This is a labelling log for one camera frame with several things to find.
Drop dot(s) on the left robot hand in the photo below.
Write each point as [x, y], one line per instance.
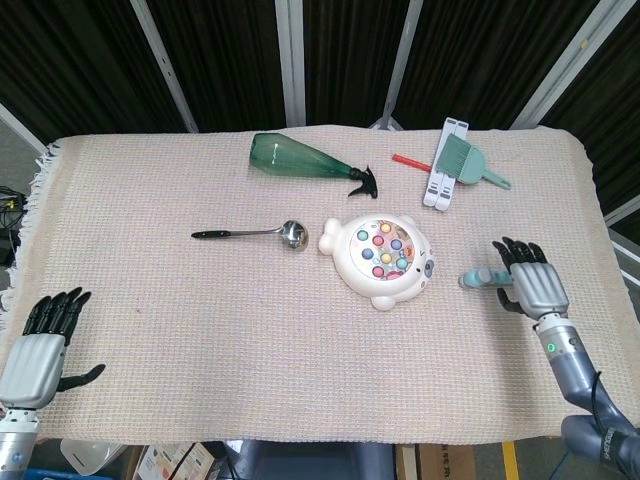
[32, 370]

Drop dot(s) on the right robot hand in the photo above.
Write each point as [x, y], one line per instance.
[540, 290]

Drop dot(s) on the teal toy mallet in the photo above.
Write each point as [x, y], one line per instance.
[482, 278]

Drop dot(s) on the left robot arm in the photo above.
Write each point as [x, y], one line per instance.
[15, 445]

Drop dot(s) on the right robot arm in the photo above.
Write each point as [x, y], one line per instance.
[570, 365]

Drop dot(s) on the white fish toy game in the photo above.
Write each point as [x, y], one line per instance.
[350, 270]

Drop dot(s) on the white plastic container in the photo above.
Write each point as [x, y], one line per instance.
[92, 455]

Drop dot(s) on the white folding stand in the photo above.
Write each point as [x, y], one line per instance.
[437, 192]

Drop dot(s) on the teal dustpan brush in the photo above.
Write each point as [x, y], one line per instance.
[460, 160]

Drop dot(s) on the printed cardboard box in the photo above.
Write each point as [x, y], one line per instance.
[175, 462]

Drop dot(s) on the red stick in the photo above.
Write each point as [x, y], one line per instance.
[410, 161]

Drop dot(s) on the beige woven table cloth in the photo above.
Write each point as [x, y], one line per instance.
[225, 325]

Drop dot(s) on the plain brown cardboard box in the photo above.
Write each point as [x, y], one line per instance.
[440, 462]

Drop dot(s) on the green spray bottle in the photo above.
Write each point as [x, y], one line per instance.
[295, 159]

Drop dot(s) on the white metal frame post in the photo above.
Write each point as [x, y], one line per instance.
[291, 60]
[565, 65]
[165, 65]
[397, 65]

